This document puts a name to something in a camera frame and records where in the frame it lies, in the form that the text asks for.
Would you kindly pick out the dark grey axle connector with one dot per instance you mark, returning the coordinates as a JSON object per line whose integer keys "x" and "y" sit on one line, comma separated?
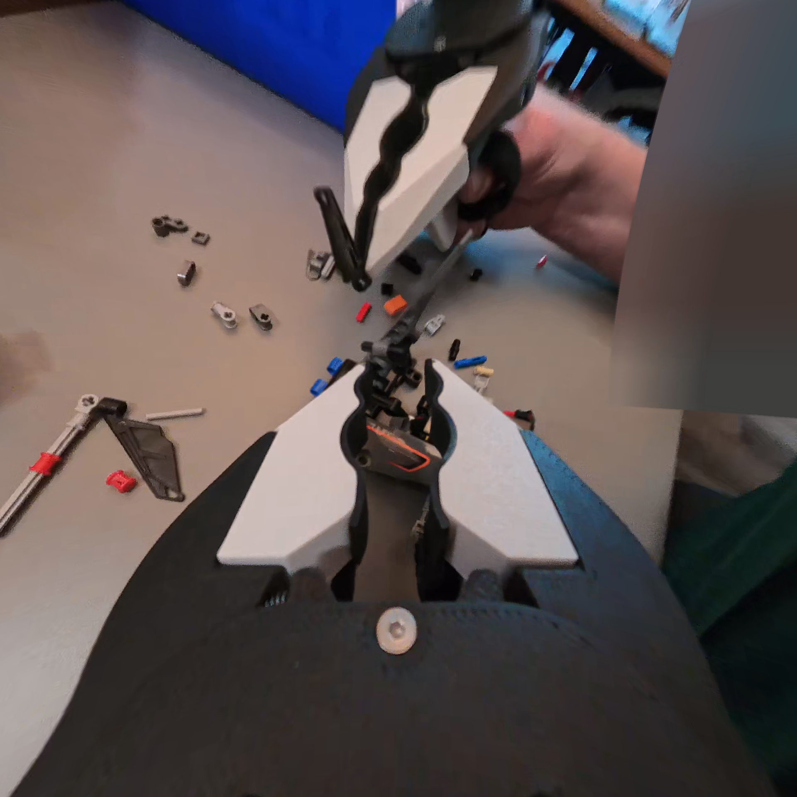
{"x": 261, "y": 317}

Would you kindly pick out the short light grey lego axle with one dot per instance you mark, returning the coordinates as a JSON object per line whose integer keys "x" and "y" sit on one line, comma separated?
{"x": 174, "y": 413}

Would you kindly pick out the long blue lego pin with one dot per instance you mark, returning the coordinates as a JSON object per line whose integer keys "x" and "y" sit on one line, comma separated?
{"x": 470, "y": 362}

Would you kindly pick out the grey axle black panel assembly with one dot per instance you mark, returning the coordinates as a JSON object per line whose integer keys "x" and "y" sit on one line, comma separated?
{"x": 143, "y": 448}

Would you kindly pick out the person's green shirt torso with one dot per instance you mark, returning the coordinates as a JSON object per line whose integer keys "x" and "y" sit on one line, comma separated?
{"x": 735, "y": 548}

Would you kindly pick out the blue plastic bin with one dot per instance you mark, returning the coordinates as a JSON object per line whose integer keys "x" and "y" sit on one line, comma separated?
{"x": 249, "y": 37}

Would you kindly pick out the person's right hand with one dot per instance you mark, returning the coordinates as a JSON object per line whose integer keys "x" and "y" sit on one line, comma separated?
{"x": 573, "y": 187}

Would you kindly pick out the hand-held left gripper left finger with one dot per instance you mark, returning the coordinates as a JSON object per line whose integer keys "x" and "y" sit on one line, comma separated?
{"x": 286, "y": 498}

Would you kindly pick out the dark grey short lego beam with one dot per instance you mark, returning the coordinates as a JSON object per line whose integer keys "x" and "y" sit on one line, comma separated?
{"x": 187, "y": 274}

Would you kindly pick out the dark grey round pin connector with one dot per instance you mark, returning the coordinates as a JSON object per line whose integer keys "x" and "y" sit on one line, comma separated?
{"x": 160, "y": 227}

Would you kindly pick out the grey orange-striped lego panel assembly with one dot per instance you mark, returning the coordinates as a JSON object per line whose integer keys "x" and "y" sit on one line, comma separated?
{"x": 398, "y": 454}

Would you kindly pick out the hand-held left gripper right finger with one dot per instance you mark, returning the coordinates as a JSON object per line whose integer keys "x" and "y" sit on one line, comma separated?
{"x": 504, "y": 498}

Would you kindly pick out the tan lego pin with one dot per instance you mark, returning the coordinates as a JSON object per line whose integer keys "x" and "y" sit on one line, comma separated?
{"x": 484, "y": 373}

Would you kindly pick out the wooden desk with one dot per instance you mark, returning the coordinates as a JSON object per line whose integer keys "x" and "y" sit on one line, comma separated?
{"x": 610, "y": 28}

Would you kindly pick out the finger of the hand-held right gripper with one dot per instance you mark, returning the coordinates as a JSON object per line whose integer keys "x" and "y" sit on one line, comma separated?
{"x": 367, "y": 155}
{"x": 442, "y": 155}

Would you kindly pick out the grey cross-hole connector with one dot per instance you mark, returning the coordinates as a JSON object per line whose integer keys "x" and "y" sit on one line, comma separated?
{"x": 179, "y": 223}

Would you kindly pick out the light grey axle connector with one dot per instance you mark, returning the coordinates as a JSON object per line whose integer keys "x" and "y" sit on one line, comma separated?
{"x": 224, "y": 315}

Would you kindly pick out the light grey small connector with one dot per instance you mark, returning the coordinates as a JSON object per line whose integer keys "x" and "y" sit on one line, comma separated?
{"x": 434, "y": 325}

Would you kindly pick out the loose red lego bush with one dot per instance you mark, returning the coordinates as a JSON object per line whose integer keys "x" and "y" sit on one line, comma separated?
{"x": 120, "y": 481}

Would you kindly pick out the small orange lego piece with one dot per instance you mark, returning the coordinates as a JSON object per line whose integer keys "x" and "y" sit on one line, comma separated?
{"x": 395, "y": 305}

